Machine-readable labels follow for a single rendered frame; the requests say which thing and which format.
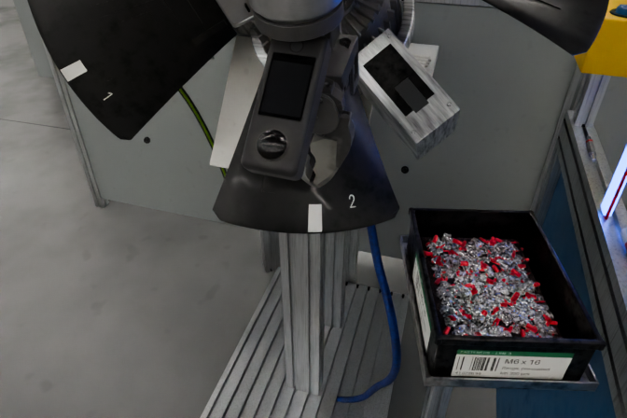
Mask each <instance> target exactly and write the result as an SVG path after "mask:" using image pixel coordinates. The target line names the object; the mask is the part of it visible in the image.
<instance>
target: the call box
mask: <svg viewBox="0 0 627 418"><path fill-rule="evenodd" d="M619 5H627V0H609V3H608V7H607V11H606V16H605V19H604V21H603V24H602V26H601V29H600V31H599V33H598V35H597V37H596V38H595V40H594V41H593V43H592V45H591V47H590V48H589V50H588V51H587V52H585V53H581V54H578V55H574V57H575V59H576V62H577V64H578V68H579V70H580V72H581V73H586V74H595V75H604V76H613V77H627V16H625V15H621V14H618V13H616V12H615V11H616V9H617V7H618V6H619Z"/></svg>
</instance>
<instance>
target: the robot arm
mask: <svg viewBox="0 0 627 418"><path fill-rule="evenodd" d="M248 1H249V5H250V7H251V8H252V9H253V14H254V19H255V24H256V26H257V28H258V30H259V31H260V32H261V33H262V34H264V35H265V36H267V37H269V38H271V39H272V41H271V44H270V48H269V52H268V56H267V60H266V63H265V67H264V71H263V74H262V78H261V81H260V85H259V89H258V96H257V99H256V103H255V107H254V111H253V115H252V118H251V122H250V126H249V130H248V134H247V137H246V141H245V145H244V152H243V155H242V159H241V163H242V165H243V167H244V168H245V169H246V170H248V171H250V172H251V173H255V174H264V175H268V176H273V177H278V178H284V179H288V180H293V181H298V180H300V179H302V180H304V181H305V182H306V183H307V184H309V185H310V186H312V187H319V188H321V187H322V186H324V185H325V184H326V183H327V182H328V181H329V180H330V179H331V178H332V177H333V176H334V174H335V173H336V172H337V171H338V169H339V168H340V167H341V164H342V163H343V161H344V160H345V158H346V156H347V155H348V153H349V151H350V148H351V145H352V143H353V140H354V136H355V124H354V122H353V121H352V119H351V116H352V112H351V111H346V110H343V109H344V108H345V99H344V91H346V88H347V86H348V83H349V74H350V86H351V94H352V95H354V94H355V89H356V86H357V83H358V80H359V73H358V35H342V34H341V33H340V23H341V21H342V18H343V15H344V8H343V0H248ZM344 41H348V42H349V43H351V44H350V46H349V48H347V44H346V43H345V42H344ZM354 60H355V75H354ZM313 133H314V135H313ZM312 135H313V139H312ZM311 139H312V142H311ZM310 143H311V144H310ZM309 147H310V148H311V152H312V154H313V155H314V157H315V165H314V167H313V168H312V166H311V165H310V156H309V155H308V151H309Z"/></svg>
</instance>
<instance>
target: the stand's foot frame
mask: <svg viewBox="0 0 627 418"><path fill-rule="evenodd" d="M390 293H391V297H392V301H393V304H394V309H395V314H396V319H397V327H398V333H399V339H400V344H401V339H402V334H403V328H404V324H405V319H406V313H407V308H408V302H409V295H404V294H400V293H396V292H392V291H390ZM392 358H393V356H392V343H391V336H390V330H389V326H388V320H387V315H386V311H385V307H384V303H383V296H382V292H381V289H379V288H375V287H370V286H363V285H359V284H354V283H349V282H345V294H344V312H343V320H342V322H341V328H335V327H334V326H333V329H332V330H330V327H329V326H325V328H324V376H323V384H322V387H321V390H320V393H319V396H316V395H313V394H312V393H311V394H310V396H309V397H308V393H306V392H302V391H300V390H297V393H296V386H294V388H289V387H286V353H285V335H284V318H283V301H282V283H281V267H278V268H277V270H276V272H275V274H274V276H273V278H272V279H271V281H270V283H269V285H268V287H267V289H266V291H265V293H264V295H263V297H262V299H261V301H260V303H259V305H258V307H257V308H256V310H255V312H254V314H253V316H252V318H251V320H250V322H249V324H248V326H247V328H246V330H245V332H244V335H243V336H242V337H241V339H240V341H239V343H238V345H237V347H236V349H235V351H234V353H233V355H232V357H231V359H230V362H229V363H228V365H227V366H226V368H225V370H224V372H223V374H222V376H221V378H220V380H219V382H218V384H217V386H216V389H215V391H214V392H213V394H212V395H211V397H210V399H209V401H208V403H207V405H206V407H205V409H204V411H203V413H202V416H201V418H387V415H388V410H389V405H390V399H391V395H392V389H393V384H394V382H392V383H391V384H389V385H387V386H386V387H384V388H382V389H380V390H378V391H377V392H375V393H374V394H373V395H372V396H370V397H369V398H367V399H365V400H363V401H360V402H355V403H342V402H336V398H337V396H338V397H353V396H358V395H362V394H363V393H365V392H366V391H367V390H368V389H369V388H370V387H371V386H373V385H374V384H375V383H377V382H379V381H381V380H383V379H384V378H385V377H386V376H387V375H388V374H389V372H390V370H391V368H392Z"/></svg>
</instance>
